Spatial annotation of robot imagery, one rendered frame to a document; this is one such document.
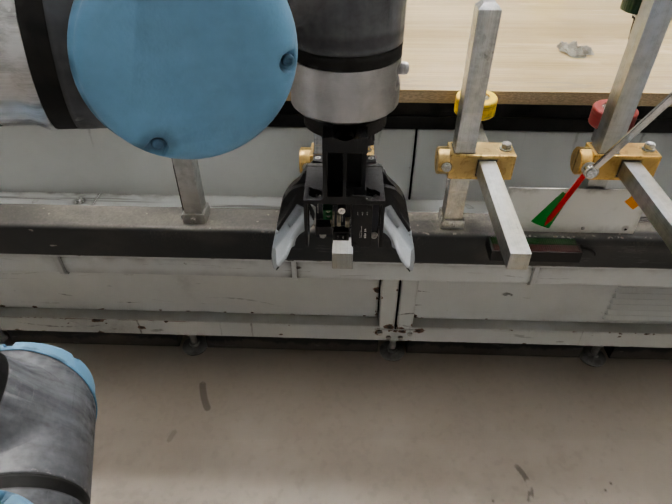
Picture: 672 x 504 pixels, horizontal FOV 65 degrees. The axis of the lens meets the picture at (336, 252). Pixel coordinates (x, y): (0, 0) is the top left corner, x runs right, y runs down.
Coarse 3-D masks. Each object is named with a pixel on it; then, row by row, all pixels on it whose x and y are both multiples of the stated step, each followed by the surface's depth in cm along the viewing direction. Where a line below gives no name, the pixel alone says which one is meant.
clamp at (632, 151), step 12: (588, 144) 95; (636, 144) 95; (576, 156) 95; (588, 156) 93; (600, 156) 92; (624, 156) 92; (636, 156) 92; (648, 156) 91; (660, 156) 91; (576, 168) 95; (600, 168) 93; (612, 168) 93; (648, 168) 93
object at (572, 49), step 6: (564, 42) 123; (576, 42) 121; (564, 48) 121; (570, 48) 122; (576, 48) 119; (582, 48) 121; (588, 48) 121; (570, 54) 120; (576, 54) 119; (582, 54) 119; (588, 54) 120
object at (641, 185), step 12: (624, 168) 92; (636, 168) 90; (624, 180) 91; (636, 180) 88; (648, 180) 87; (636, 192) 88; (648, 192) 85; (660, 192) 85; (648, 204) 84; (660, 204) 82; (648, 216) 84; (660, 216) 81; (660, 228) 80
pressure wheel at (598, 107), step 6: (600, 102) 100; (606, 102) 100; (594, 108) 98; (600, 108) 98; (636, 108) 98; (594, 114) 98; (600, 114) 97; (636, 114) 96; (588, 120) 101; (594, 120) 98; (594, 126) 99; (630, 126) 97
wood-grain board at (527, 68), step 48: (432, 0) 156; (528, 0) 156; (576, 0) 156; (432, 48) 124; (528, 48) 124; (624, 48) 124; (288, 96) 108; (432, 96) 106; (528, 96) 106; (576, 96) 105
